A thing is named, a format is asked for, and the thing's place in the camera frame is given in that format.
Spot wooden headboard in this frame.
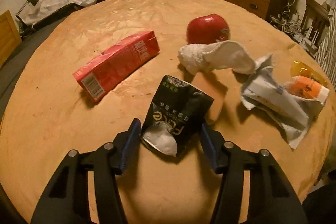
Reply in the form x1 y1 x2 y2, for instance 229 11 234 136
0 10 22 67

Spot white paper wrapper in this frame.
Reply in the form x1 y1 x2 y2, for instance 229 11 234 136
240 55 325 149

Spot black desk lamp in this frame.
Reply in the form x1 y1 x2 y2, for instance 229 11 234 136
15 0 41 30

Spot red carton box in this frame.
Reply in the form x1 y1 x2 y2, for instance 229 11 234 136
73 31 160 102

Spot orange plastic bottle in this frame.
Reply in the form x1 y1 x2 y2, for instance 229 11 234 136
284 61 330 104

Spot striped grey white sheet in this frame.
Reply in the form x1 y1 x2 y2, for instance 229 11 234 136
315 7 336 86

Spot red apple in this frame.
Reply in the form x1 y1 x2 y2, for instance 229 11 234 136
186 14 230 44

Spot black tissue packet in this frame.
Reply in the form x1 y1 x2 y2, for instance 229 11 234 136
141 75 214 157

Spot tangled white cables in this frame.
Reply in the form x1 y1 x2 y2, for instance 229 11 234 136
270 0 308 41

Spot white tissue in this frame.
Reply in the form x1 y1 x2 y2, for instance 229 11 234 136
178 40 256 75

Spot dark wooden side table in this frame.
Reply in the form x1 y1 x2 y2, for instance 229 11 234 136
301 0 330 48

